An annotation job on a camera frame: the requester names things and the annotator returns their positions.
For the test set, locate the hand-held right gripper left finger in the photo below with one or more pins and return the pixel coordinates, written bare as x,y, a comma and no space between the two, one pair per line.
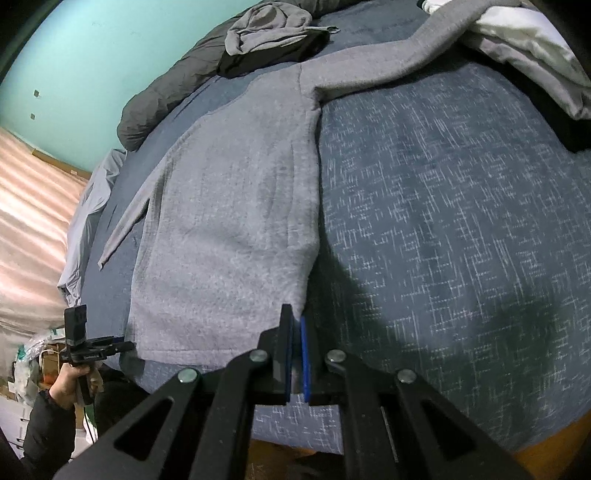
287,350

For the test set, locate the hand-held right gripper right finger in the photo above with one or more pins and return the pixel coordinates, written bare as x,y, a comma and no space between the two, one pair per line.
305,360

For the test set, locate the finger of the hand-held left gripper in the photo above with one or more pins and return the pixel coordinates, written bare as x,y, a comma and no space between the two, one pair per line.
125,347

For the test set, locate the grey hoodie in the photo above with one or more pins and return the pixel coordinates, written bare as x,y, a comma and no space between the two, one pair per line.
231,207

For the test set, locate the person's left forearm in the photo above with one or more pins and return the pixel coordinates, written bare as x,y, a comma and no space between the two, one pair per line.
46,429

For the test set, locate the person's left hand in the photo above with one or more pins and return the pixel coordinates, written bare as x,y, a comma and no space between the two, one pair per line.
64,387

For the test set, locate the clear plastic bag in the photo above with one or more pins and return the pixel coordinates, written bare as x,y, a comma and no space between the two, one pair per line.
30,353

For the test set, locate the light grey bed sheet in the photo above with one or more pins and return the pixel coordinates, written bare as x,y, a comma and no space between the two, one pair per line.
92,207

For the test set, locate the bed with blue sheet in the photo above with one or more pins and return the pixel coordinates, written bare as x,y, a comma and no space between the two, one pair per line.
438,254

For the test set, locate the dark grey rolled duvet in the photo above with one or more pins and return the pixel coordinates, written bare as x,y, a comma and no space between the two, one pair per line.
161,97

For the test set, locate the crumpled light grey garment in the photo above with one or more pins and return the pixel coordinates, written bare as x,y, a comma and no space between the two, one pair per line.
268,23

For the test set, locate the folded light grey garment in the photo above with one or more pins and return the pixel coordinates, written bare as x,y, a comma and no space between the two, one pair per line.
545,78

